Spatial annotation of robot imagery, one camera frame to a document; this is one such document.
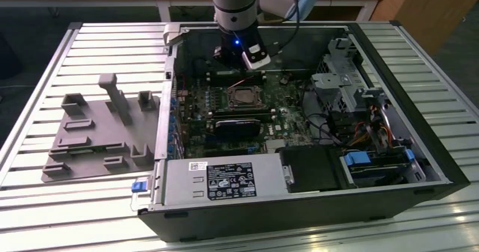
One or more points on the silver topped green CPU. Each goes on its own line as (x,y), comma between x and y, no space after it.
(244,96)

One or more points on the metal disk bay cage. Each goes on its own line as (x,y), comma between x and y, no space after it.
(330,80)

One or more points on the brown wooden cabinet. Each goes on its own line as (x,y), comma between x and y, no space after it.
(429,10)

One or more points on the CPU socket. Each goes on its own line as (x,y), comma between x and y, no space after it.
(242,108)

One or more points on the hard disk in blue carrier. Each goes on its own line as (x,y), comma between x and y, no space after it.
(356,158)

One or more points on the black RAM slot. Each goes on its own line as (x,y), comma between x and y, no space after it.
(241,110)
(241,118)
(241,113)

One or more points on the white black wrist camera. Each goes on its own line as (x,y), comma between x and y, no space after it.
(256,57)

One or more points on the small silver chipset heatsink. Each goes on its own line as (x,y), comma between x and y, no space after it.
(276,145)

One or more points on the green motherboard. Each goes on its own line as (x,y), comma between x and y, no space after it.
(196,148)

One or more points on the black finned heatsink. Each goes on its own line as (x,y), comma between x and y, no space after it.
(214,79)

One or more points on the black plastic drive cover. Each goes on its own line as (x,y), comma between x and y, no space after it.
(309,167)

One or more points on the blue plastic case latch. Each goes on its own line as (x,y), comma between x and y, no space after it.
(137,186)

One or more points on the green RAM stick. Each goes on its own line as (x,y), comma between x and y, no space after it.
(85,151)

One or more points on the black graphics card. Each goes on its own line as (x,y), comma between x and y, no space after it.
(237,128)

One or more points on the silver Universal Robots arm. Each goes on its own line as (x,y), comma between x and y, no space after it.
(233,5)

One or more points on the grey power supply unit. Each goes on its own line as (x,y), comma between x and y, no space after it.
(178,184)

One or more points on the black grey PC case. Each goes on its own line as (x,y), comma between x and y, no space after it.
(261,224)

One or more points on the grey parts rack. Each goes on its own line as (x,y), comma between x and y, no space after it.
(97,128)

